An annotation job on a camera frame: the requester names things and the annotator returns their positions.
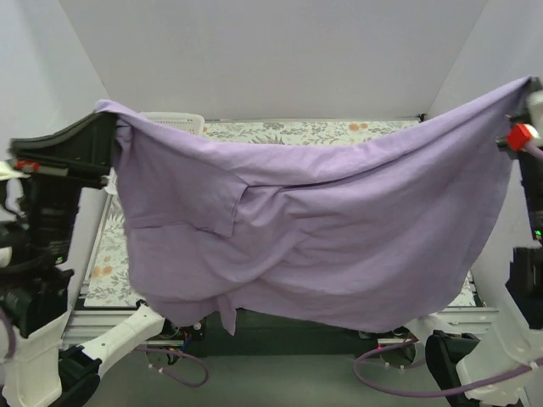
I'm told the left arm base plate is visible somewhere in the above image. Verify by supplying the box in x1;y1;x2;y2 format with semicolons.
159;319;206;341

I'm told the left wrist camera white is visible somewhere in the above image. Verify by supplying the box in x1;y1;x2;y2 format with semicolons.
0;161;26;215

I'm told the white plastic basket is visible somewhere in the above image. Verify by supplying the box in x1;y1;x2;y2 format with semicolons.
104;112;204;196

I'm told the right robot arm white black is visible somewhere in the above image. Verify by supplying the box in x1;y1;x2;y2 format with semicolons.
383;153;542;406

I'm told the aluminium frame rail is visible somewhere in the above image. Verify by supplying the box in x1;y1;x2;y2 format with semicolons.
61;309;149;344

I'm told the purple t shirt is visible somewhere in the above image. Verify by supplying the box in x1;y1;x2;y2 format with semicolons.
96;78;529;332

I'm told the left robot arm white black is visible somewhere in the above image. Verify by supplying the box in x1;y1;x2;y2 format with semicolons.
1;113;181;406

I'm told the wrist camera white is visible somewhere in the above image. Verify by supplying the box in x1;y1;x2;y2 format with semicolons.
0;161;26;215
496;90;542;160

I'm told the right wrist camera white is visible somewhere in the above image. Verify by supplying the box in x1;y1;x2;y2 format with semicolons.
496;90;542;160

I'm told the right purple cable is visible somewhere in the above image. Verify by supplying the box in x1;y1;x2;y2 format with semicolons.
354;135;543;399

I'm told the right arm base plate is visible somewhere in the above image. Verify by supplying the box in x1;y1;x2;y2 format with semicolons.
358;326;418;345

